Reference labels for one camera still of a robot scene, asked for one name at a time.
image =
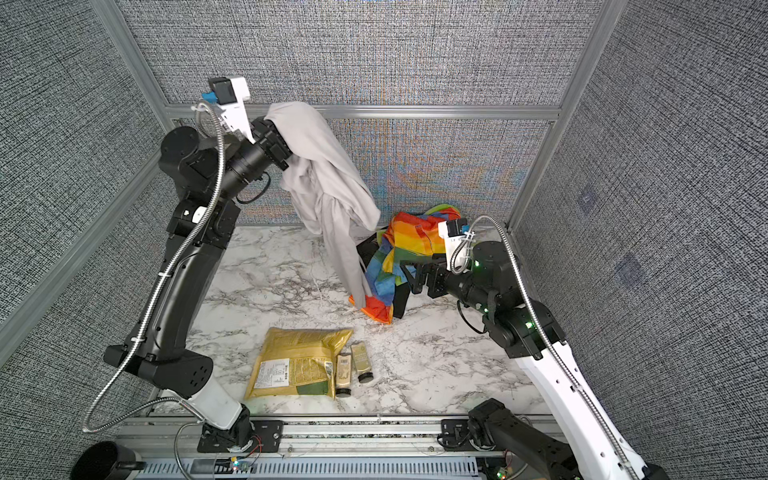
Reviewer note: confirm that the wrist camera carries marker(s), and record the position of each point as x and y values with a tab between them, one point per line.
458	239
228	96

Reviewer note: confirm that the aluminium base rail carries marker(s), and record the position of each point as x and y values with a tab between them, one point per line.
299	436

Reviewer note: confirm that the gold foil snack bag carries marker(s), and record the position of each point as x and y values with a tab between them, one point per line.
297	362

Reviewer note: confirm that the beige tube black cap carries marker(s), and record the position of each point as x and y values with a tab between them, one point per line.
343	375

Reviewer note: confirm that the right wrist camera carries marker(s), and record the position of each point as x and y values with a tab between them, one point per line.
458	239

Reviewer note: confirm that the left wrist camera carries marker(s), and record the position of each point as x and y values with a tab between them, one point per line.
228	96

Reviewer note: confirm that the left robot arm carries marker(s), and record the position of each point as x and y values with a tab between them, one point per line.
207	181

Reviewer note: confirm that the white slotted cable duct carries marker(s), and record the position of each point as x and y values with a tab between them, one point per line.
316	468

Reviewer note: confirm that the grey cloth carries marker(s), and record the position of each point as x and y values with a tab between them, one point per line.
328	194

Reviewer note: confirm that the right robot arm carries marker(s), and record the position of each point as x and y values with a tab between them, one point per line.
526	330

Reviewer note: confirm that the rainbow striped cloth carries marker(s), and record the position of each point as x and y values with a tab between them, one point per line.
415	236

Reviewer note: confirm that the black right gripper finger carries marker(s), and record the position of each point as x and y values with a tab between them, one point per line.
415	279
415	268

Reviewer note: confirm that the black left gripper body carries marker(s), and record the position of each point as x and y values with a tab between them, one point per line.
266	149

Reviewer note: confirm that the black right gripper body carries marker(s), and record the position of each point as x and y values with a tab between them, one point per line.
440	286

